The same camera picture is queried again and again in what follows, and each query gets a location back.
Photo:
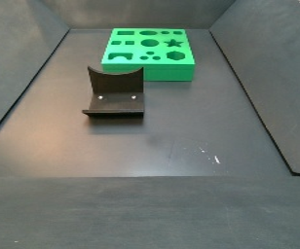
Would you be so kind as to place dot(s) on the black curved holder stand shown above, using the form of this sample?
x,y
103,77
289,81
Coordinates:
x,y
118,93

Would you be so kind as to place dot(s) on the green shape sorter box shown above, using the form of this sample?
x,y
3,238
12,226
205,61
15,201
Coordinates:
x,y
157,49

